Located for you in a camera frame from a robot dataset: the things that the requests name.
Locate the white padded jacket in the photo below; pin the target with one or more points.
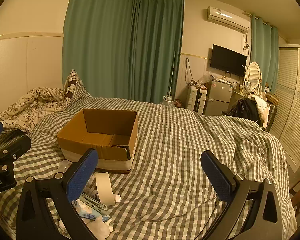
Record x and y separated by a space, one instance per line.
262 107

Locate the white louvred wardrobe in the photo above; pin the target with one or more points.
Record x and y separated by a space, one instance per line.
293 100

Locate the brown cardboard box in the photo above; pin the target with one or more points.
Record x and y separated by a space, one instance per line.
102 122

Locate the wooden dressing table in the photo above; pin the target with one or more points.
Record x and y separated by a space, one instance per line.
236 96

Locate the wide green curtain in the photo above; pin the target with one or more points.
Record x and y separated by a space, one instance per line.
100 42

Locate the narrow green curtain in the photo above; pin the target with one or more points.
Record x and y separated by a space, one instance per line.
263 55

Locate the silver small fridge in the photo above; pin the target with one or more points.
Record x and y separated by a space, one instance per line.
218 97

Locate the white tape roll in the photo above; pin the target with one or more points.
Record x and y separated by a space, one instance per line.
103 187

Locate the white suitcase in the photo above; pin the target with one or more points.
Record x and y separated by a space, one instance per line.
196 98

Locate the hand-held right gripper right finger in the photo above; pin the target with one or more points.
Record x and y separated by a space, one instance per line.
217 177

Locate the white sock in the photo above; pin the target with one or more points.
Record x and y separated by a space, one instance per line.
98 227

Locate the clear water jug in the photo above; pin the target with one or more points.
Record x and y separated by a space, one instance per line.
168 100

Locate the brown patterned pillow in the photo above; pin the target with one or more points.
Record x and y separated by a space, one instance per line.
76 86

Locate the mop pole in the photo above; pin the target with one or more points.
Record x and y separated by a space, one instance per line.
172 75

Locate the oval white vanity mirror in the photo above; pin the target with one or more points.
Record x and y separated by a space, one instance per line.
253 73

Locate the clear plastic bottle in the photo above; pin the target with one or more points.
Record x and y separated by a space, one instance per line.
63 166

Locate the black jacket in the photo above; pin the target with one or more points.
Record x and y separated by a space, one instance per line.
245 108

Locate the white cream tube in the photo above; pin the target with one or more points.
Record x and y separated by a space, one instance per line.
95 193

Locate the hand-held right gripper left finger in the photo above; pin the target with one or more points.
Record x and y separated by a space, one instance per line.
82 177

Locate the white air conditioner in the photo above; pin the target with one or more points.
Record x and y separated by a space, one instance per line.
227 18

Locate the floral quilt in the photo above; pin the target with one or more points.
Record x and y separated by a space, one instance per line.
32 105

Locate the clear plastic bag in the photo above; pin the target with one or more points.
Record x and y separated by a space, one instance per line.
205 78

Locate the pale blue plastic hanger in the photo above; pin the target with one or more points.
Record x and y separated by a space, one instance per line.
92 203

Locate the dark green curtain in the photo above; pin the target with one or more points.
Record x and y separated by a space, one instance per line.
157 47

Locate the black wall television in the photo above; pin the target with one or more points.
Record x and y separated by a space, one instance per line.
227 60

